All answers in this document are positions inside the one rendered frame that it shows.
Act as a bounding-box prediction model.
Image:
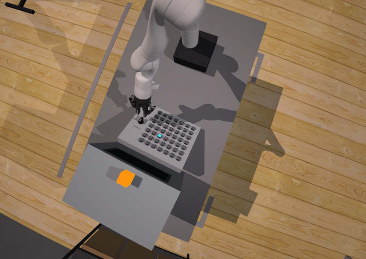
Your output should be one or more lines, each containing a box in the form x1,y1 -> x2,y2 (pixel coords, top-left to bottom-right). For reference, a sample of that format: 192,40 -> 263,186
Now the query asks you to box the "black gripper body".
134,95 -> 151,108

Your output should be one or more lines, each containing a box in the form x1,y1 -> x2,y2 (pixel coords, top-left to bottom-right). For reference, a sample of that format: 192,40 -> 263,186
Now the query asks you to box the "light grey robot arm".
131,0 -> 206,99

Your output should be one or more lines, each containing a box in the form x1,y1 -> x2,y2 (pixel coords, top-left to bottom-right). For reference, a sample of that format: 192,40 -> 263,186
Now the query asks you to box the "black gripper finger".
141,103 -> 156,118
129,95 -> 140,115

